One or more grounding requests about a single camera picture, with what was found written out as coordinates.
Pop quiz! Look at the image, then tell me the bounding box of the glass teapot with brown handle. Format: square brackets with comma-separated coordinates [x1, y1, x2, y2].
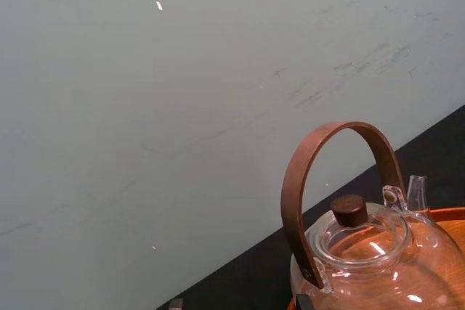
[280, 120, 465, 310]

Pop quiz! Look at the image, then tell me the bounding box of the round orange wooden tray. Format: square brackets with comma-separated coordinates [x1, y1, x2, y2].
[286, 205, 465, 310]

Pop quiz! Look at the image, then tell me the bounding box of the black table cloth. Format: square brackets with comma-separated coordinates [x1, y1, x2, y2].
[155, 104, 465, 310]

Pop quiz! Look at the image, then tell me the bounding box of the glass lid with dark knob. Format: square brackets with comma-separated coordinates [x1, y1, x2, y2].
[313, 193, 413, 269]

